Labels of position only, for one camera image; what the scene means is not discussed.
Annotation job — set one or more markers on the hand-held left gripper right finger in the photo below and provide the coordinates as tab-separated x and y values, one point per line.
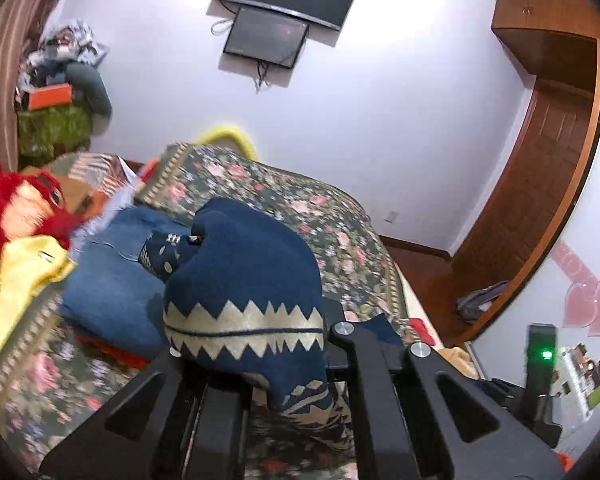
365	385

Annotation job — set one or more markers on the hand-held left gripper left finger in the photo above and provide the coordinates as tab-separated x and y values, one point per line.
215	425

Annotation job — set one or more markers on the navy patterned hoodie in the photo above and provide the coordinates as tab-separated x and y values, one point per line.
250	270

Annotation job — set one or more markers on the small red item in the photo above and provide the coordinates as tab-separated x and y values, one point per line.
420	330

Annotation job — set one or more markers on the orange cloth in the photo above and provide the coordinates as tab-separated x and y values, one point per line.
564	461

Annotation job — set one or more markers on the beige cloth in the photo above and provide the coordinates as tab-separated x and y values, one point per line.
462	360

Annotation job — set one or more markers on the white mattress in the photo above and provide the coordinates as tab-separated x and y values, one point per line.
422	305

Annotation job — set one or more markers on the grey backpack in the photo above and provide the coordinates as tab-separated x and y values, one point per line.
480	302

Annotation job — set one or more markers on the red cloth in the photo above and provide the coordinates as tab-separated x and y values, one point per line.
125	355

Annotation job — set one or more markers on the blue denim jeans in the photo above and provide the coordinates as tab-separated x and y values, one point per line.
110	290

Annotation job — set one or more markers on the floral bedspread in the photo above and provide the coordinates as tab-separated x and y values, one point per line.
300	210

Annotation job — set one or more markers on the wooden door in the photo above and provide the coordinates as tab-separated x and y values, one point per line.
545	175

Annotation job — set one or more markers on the yellow cloth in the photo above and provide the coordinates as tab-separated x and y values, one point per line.
20	280

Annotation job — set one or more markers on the fringed striped cloth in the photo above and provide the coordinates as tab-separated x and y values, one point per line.
90	170

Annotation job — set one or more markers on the yellow padded tube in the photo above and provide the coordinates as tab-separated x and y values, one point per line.
230	132

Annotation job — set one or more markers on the red plush toy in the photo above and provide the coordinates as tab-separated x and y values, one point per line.
10	210

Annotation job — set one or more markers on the dark green pillow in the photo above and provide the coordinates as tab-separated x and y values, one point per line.
92	90

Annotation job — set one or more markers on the small black monitor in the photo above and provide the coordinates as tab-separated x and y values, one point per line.
265	37

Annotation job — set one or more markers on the wooden overhead cabinet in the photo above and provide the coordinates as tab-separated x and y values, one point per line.
545	20

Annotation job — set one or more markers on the orange box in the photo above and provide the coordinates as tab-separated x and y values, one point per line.
50	96

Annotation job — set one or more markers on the pile of clutter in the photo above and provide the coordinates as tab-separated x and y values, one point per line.
65	47

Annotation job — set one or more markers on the striped curtain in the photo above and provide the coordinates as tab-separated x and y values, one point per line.
10	60

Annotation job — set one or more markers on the pink ribbon wall decal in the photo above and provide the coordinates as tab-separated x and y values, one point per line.
570	262

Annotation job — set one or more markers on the wall socket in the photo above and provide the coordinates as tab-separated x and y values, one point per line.
390	216

